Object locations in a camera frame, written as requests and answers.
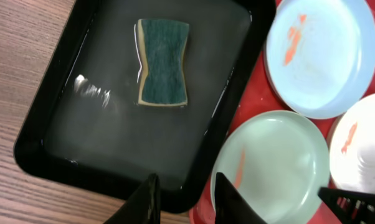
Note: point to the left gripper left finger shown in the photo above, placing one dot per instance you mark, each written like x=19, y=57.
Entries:
x=142, y=207

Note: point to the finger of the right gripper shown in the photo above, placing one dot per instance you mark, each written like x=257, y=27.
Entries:
x=348, y=206

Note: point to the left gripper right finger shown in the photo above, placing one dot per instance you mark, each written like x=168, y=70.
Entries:
x=231, y=208

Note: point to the white plate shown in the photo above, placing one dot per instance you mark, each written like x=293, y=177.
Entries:
x=352, y=148

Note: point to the mint green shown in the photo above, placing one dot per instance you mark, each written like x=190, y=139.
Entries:
x=277, y=161

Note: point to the green yellow sponge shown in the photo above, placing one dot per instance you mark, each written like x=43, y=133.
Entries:
x=160, y=45

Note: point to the black water tray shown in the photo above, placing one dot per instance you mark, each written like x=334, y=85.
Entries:
x=86, y=128

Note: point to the red plastic tray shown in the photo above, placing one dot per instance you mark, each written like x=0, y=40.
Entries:
x=258, y=98

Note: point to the light blue far plate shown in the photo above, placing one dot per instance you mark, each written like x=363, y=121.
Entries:
x=320, y=55

